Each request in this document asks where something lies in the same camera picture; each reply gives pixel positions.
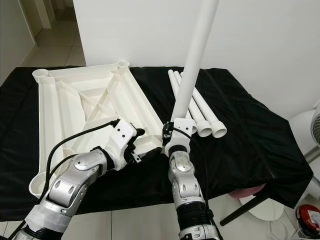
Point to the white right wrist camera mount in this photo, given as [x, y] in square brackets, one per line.
[185, 125]

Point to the white tapered table leg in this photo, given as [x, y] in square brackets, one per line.
[195, 60]
[174, 82]
[200, 121]
[210, 117]

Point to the red round floor device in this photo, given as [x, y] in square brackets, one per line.
[309, 217]

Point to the black table cloth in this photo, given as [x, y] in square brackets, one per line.
[255, 150]

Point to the white plastic children table top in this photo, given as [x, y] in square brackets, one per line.
[75, 115]

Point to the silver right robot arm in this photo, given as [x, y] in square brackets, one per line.
[182, 180]

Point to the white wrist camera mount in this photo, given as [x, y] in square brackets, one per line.
[185, 125]
[122, 135]

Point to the pink rounded object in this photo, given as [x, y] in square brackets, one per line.
[247, 192]

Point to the white door frame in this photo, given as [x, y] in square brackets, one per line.
[45, 12]

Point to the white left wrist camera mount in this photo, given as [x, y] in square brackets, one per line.
[122, 135]

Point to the black metal table leg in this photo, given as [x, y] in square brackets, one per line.
[242, 210]

